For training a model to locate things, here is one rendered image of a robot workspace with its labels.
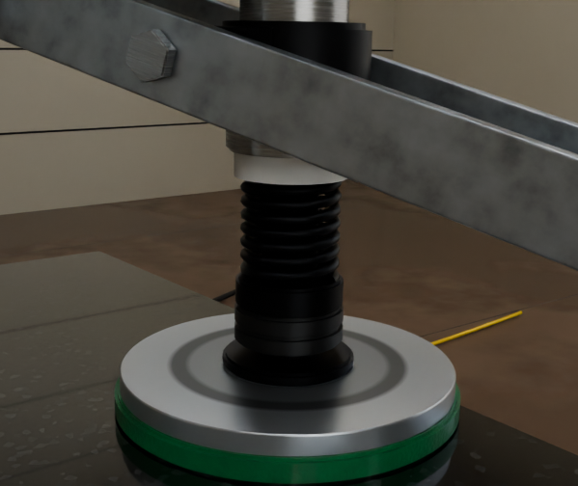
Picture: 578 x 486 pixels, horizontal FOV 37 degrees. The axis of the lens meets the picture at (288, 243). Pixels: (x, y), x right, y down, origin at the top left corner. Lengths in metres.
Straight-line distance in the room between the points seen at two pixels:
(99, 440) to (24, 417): 0.06
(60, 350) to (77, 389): 0.08
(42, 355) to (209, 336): 0.13
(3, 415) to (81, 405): 0.05
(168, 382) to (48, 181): 5.20
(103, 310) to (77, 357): 0.11
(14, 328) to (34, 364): 0.09
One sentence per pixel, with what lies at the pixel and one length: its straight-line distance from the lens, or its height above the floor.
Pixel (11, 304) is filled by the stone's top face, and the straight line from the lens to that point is 0.80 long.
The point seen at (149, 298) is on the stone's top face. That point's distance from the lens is 0.79.
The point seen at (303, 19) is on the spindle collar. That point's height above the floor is 1.11.
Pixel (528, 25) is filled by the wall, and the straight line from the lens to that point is 6.38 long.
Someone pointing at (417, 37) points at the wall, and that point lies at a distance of 7.07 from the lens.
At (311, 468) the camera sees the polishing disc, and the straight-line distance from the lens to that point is 0.47.
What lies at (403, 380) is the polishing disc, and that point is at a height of 0.90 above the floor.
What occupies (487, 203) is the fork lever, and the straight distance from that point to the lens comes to 0.43.
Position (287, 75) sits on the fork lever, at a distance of 0.46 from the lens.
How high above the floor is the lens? 1.10
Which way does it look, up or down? 13 degrees down
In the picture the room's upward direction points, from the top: 1 degrees clockwise
